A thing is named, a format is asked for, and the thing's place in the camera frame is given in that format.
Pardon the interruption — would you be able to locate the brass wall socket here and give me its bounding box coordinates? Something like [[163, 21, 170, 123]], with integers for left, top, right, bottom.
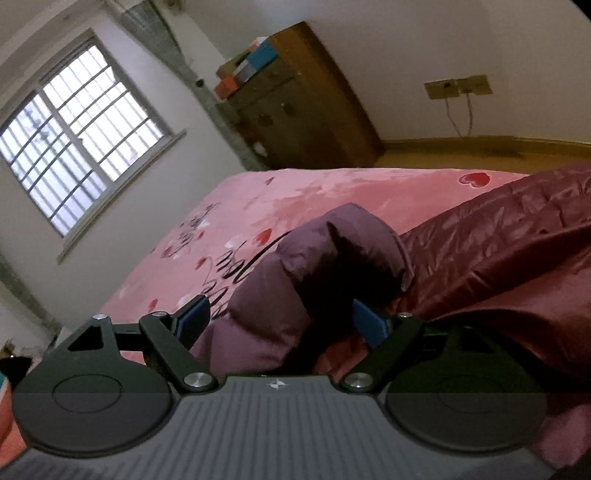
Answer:
[[457, 74, 493, 97], [424, 79, 461, 100]]

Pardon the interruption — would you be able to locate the dark red quilted jacket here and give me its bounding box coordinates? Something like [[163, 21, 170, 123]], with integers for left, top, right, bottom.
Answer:
[[314, 161, 591, 407]]

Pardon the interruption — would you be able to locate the purple down jacket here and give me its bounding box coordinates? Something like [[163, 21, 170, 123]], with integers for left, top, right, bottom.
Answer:
[[189, 202, 415, 376]]

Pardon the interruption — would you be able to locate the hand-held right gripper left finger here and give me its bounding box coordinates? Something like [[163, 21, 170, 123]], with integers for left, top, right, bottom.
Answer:
[[58, 295, 218, 394]]

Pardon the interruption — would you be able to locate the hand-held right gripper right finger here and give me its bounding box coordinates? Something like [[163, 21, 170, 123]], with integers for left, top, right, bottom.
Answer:
[[339, 299, 448, 394]]

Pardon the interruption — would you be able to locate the wooden cabinet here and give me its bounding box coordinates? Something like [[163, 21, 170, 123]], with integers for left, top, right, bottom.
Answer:
[[225, 21, 385, 169]]

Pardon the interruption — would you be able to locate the grey curtain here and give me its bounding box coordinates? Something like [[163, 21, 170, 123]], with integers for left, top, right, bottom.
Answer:
[[117, 0, 271, 172], [0, 251, 62, 346]]

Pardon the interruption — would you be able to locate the orange box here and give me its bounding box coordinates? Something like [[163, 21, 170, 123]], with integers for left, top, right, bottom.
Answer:
[[214, 76, 238, 100]]

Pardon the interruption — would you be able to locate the blue box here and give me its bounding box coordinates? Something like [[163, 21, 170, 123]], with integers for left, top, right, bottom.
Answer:
[[248, 43, 280, 71]]

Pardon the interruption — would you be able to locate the barred window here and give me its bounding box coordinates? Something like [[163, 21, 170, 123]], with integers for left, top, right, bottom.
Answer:
[[0, 28, 188, 265]]

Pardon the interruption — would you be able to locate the beige box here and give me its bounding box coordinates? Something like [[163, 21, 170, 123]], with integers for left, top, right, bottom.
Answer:
[[217, 56, 246, 78]]

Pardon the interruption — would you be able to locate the bed with pink printed sheet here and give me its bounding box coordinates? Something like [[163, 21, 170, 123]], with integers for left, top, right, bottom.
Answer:
[[99, 167, 533, 367]]

